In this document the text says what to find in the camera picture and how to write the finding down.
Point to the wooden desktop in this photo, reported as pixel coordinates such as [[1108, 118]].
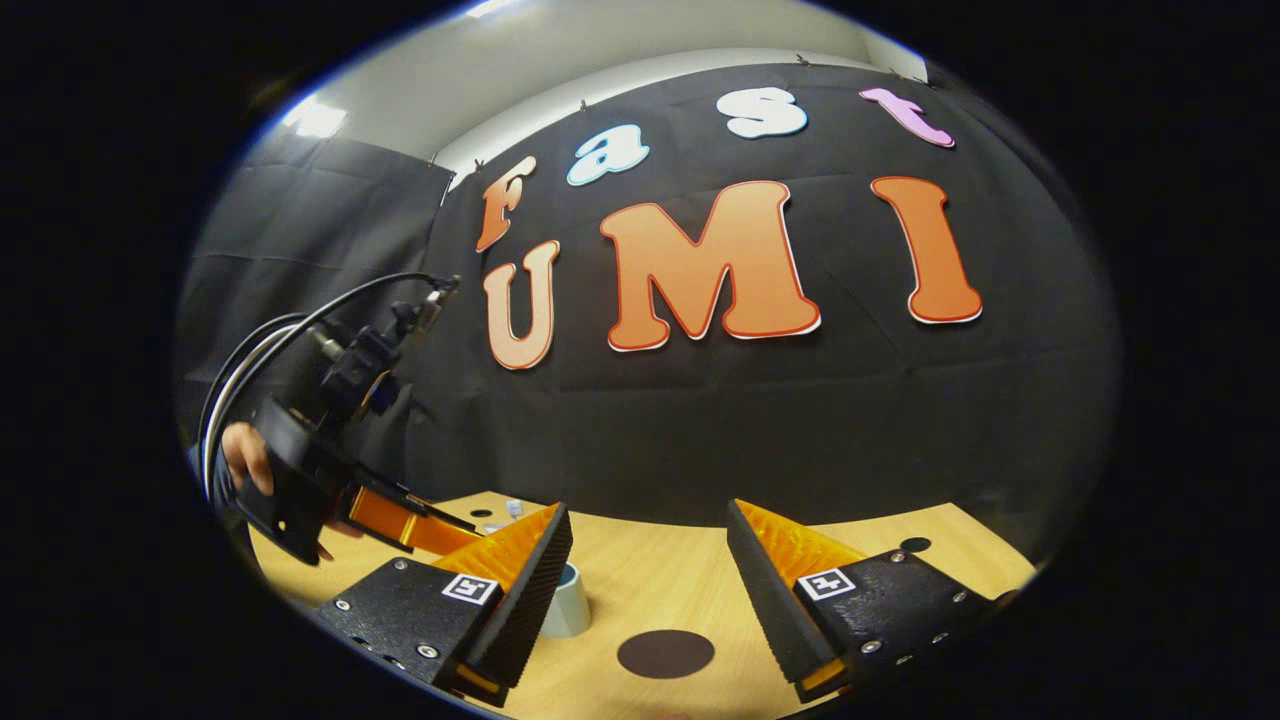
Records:
[[650, 580]]

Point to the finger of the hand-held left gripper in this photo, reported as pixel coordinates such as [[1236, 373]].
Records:
[[390, 515]]

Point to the dark brown round coaster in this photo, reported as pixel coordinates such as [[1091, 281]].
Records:
[[665, 654]]

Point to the black backdrop cloth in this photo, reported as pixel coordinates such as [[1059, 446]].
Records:
[[750, 420]]

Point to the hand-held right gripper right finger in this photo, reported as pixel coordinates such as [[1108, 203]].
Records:
[[770, 590]]

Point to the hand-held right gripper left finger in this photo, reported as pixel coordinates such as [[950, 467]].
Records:
[[525, 600]]

